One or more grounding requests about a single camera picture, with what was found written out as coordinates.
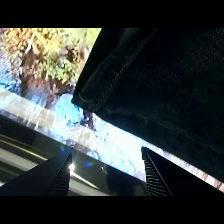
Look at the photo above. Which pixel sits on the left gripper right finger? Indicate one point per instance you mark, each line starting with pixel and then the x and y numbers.
pixel 170 181

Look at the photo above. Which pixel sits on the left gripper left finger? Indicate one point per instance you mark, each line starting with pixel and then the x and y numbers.
pixel 43 181

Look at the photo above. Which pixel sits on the dark blue jeans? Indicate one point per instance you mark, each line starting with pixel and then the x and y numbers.
pixel 160 80

